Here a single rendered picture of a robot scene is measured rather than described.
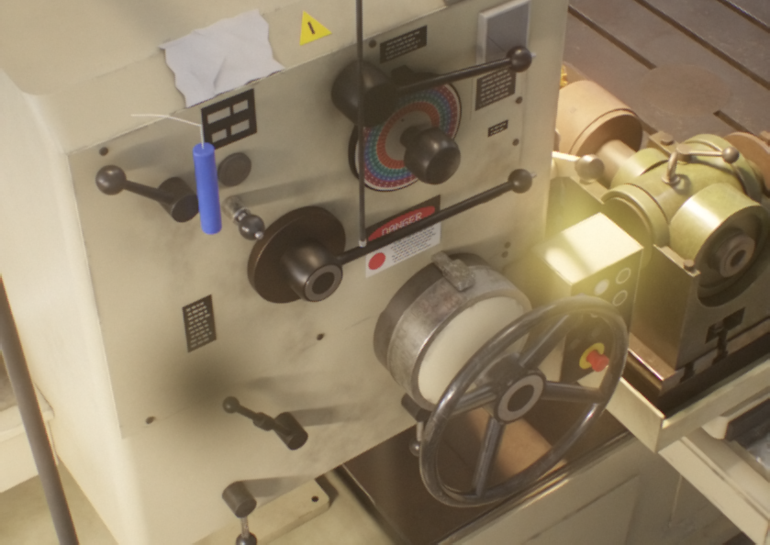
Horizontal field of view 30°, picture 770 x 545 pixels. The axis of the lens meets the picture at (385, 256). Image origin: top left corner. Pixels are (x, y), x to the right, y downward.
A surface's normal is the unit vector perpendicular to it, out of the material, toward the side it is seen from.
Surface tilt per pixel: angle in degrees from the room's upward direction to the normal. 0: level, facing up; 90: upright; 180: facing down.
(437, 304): 26
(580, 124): 32
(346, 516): 0
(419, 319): 41
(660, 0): 0
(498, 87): 90
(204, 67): 47
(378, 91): 73
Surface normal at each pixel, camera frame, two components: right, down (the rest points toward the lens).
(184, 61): 0.37, 0.07
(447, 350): 0.20, 0.37
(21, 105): -0.82, 0.39
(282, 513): 0.00, -0.73
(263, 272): 0.57, 0.56
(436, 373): 0.09, 0.64
